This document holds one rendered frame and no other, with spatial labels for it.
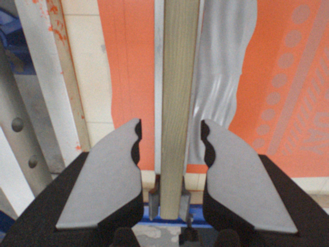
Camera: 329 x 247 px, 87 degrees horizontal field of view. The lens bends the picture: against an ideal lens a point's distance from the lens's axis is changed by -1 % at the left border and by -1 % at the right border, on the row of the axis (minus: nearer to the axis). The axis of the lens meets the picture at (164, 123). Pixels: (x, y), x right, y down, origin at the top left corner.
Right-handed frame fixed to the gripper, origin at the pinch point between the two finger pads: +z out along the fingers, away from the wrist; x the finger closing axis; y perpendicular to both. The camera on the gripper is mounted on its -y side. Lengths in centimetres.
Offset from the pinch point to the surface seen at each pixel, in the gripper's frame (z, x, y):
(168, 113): 5.7, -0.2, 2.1
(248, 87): 16.1, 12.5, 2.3
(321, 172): 15.9, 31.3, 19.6
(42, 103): 113, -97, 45
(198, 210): 11.6, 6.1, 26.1
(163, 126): 5.9, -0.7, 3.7
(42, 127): 113, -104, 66
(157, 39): 12.3, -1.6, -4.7
